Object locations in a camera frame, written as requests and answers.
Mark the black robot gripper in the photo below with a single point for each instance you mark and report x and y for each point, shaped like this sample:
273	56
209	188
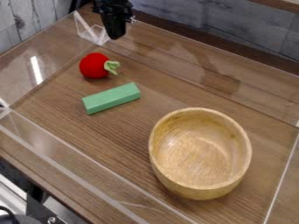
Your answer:
120	8

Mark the red plush fruit green leaf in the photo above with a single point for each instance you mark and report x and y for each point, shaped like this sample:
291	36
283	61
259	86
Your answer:
97	66

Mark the green rectangular block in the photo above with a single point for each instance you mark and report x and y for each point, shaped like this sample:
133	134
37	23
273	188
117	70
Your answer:
111	98

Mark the wooden bowl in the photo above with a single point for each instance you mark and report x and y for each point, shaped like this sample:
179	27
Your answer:
200	153

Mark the clear acrylic tray enclosure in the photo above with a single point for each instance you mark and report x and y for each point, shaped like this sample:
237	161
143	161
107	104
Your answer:
88	159

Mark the black metal bracket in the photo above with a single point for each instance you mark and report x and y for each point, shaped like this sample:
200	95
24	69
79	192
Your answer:
37	211

